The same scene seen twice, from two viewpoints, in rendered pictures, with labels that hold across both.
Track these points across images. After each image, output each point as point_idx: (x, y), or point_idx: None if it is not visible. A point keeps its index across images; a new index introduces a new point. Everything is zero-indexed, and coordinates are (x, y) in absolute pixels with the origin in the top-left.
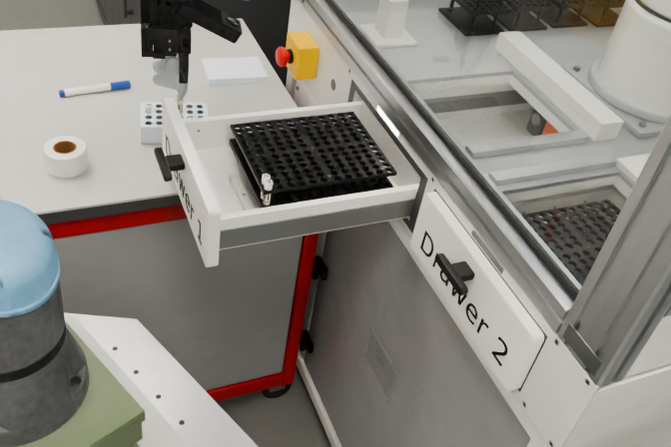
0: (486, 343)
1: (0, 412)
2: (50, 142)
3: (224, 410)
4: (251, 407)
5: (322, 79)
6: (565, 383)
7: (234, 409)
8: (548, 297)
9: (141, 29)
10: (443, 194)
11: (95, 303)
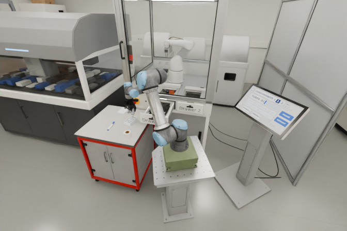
0: (196, 111)
1: (187, 143)
2: (124, 133)
3: (150, 165)
4: (152, 162)
5: (141, 102)
6: (208, 107)
7: (150, 164)
8: (202, 100)
9: (129, 106)
10: (179, 100)
11: (140, 154)
